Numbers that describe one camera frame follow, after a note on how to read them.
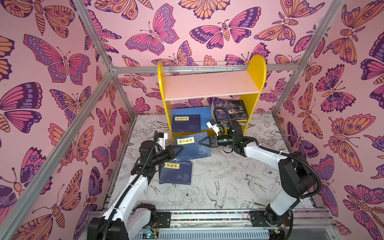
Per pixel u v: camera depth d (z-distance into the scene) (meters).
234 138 0.69
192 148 0.76
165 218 0.73
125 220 0.42
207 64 0.95
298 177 0.46
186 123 0.95
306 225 0.71
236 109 0.95
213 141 0.72
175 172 0.88
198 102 1.17
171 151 0.69
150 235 0.72
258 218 0.73
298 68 0.92
